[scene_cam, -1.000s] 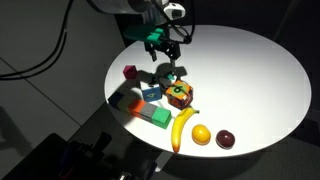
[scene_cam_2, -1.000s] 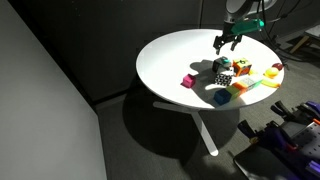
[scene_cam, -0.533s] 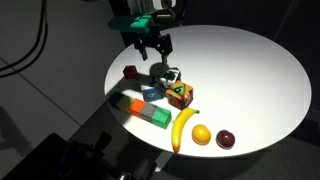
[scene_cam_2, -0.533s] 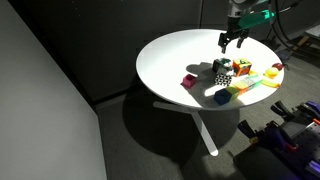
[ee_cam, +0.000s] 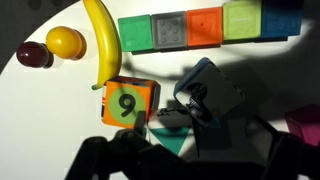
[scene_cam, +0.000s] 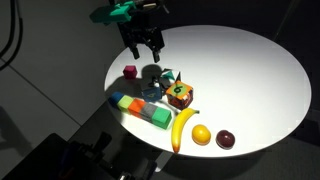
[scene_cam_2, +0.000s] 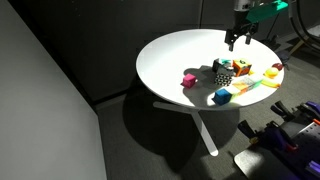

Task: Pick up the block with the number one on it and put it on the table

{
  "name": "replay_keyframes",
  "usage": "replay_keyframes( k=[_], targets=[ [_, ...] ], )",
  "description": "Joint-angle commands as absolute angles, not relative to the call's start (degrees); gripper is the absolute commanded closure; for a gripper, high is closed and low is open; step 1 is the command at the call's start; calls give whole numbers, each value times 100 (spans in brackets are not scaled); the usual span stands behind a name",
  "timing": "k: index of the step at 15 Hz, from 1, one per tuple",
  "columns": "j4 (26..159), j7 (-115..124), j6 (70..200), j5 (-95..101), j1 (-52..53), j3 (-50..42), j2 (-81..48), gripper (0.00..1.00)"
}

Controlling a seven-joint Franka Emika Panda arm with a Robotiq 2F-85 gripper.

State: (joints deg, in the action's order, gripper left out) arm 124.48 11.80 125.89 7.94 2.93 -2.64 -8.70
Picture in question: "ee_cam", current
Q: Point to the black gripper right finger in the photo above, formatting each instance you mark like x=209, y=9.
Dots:
x=290, y=156

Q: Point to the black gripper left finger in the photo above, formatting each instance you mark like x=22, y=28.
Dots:
x=110, y=156

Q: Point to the orange number nine soft block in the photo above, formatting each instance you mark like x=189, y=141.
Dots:
x=126, y=101

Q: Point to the black white patterned soft block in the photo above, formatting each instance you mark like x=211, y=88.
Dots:
x=209, y=90

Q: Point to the pink cube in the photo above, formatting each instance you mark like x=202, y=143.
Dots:
x=305, y=126

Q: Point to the yellow toy banana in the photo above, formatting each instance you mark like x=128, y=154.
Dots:
x=107, y=43

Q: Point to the yellow toy fruit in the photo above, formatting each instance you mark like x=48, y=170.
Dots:
x=64, y=42

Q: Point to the green cube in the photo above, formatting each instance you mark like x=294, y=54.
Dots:
x=135, y=33

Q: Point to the dark red toy plum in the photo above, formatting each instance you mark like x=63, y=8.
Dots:
x=32, y=54

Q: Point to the blue cube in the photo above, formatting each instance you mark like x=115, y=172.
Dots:
x=281, y=18

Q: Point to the grey cube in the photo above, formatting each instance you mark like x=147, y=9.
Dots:
x=169, y=30

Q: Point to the yellow-green cube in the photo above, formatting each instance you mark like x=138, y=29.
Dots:
x=242, y=20

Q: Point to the orange cube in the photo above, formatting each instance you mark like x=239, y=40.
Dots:
x=204, y=26

